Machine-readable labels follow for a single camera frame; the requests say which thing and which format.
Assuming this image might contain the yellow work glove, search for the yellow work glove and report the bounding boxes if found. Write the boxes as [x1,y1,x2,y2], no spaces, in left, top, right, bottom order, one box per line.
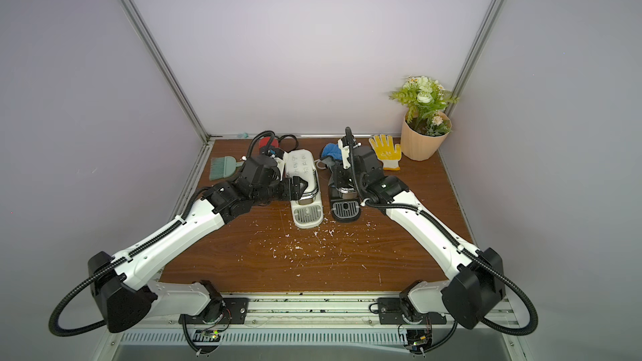
[369,134,402,171]

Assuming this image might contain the blue grey microfiber cloth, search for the blue grey microfiber cloth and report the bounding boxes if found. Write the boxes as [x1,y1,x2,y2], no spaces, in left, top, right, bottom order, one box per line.
[319,143,343,168]

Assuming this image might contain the black coffee machine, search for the black coffee machine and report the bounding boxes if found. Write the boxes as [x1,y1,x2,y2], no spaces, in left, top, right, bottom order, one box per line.
[329,179,361,223]

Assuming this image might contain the black power cord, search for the black power cord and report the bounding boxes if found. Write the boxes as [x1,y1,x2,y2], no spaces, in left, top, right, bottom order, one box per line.
[273,132,300,154]

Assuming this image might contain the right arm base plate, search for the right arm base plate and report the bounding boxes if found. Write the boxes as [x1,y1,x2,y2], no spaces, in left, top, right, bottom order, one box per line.
[369,297,447,325]

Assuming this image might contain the red coffee machine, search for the red coffee machine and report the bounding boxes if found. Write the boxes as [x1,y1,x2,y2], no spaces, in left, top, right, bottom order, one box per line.
[259,136,283,158]

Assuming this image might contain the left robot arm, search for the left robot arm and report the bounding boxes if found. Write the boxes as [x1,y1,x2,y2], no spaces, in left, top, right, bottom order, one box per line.
[48,130,319,337]

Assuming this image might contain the white coffee machine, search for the white coffee machine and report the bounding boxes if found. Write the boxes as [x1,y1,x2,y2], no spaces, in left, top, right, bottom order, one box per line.
[285,150,324,229]

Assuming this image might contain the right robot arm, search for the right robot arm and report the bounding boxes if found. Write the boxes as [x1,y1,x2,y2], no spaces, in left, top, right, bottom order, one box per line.
[338,127,539,336]

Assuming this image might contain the potted artificial plant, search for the potted artificial plant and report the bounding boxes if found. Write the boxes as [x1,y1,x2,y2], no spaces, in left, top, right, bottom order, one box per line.
[391,76,459,161]

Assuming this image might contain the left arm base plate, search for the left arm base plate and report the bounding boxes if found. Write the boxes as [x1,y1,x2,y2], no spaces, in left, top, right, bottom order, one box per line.
[179,297,249,326]

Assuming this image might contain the green hand brush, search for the green hand brush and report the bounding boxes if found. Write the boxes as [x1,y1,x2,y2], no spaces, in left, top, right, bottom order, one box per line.
[208,156,243,182]

